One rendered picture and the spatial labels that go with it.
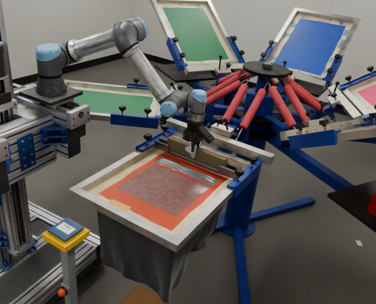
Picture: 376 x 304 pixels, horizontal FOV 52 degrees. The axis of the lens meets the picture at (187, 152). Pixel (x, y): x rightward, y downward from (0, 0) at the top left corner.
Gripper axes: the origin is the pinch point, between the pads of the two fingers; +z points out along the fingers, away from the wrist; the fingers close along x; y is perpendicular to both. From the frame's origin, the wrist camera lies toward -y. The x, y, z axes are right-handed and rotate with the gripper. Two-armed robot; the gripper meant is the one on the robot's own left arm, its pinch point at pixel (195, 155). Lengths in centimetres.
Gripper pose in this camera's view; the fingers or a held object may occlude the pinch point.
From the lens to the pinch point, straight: 204.1
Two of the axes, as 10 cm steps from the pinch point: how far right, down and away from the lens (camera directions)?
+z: -0.9, 8.7, 4.8
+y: -8.4, -3.3, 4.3
